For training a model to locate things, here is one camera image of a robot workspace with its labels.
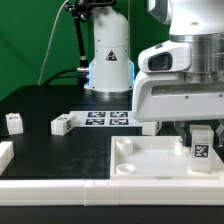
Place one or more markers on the white fiducial marker sheet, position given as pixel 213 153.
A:
pixel 105 119

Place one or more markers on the black camera stand pole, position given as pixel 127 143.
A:
pixel 81 11

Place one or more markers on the white square tabletop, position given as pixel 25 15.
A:
pixel 156 157

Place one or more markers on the white U-shaped obstacle fence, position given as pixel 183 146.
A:
pixel 111 192

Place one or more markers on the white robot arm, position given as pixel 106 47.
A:
pixel 199 23

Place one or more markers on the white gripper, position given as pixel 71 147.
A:
pixel 161 94

